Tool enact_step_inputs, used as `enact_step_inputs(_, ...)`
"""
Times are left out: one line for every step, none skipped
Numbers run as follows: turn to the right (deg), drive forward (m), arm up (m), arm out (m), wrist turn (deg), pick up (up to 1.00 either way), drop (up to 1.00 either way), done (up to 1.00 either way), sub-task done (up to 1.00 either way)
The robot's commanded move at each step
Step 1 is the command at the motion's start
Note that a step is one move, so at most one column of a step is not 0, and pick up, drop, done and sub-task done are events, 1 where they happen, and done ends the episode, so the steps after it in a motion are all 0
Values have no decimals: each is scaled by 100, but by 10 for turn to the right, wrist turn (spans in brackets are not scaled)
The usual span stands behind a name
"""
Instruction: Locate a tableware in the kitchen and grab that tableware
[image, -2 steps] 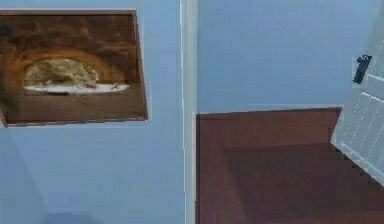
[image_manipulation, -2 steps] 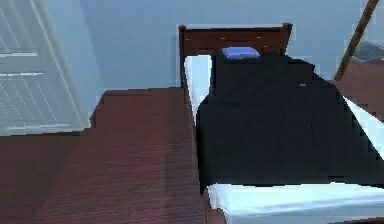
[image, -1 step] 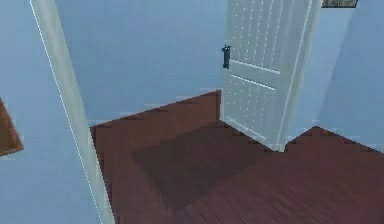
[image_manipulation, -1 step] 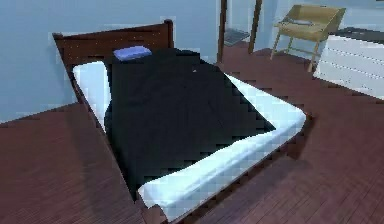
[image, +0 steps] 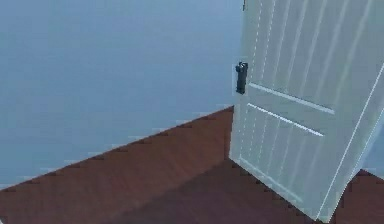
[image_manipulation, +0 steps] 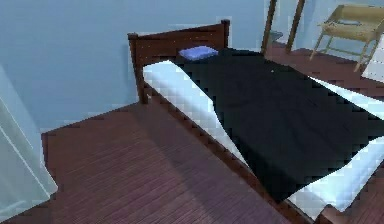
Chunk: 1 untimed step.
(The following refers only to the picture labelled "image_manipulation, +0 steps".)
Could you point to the blue pillow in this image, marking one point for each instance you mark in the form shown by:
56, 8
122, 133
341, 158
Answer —
198, 52

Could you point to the dark wooden bed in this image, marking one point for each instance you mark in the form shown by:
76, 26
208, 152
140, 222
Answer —
151, 46

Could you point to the black bed blanket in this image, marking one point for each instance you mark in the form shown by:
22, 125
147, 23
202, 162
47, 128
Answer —
276, 120

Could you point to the pale white door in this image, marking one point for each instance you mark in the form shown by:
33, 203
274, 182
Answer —
16, 160

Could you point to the light wooden chair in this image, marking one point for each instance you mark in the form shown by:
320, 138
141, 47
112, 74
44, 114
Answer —
353, 26

